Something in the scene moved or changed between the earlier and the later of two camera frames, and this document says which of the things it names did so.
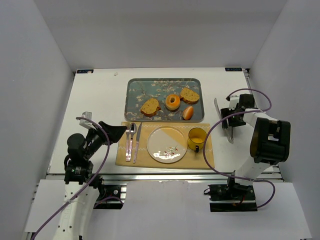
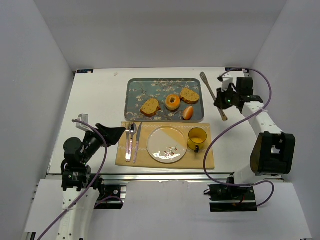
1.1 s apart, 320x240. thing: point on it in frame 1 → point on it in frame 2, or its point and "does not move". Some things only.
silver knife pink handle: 137,137 does not move
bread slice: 189,96 does not move
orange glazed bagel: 172,102 does not move
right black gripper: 230,118 → 222,99
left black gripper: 105,131 does not move
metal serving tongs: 230,141 → 204,77
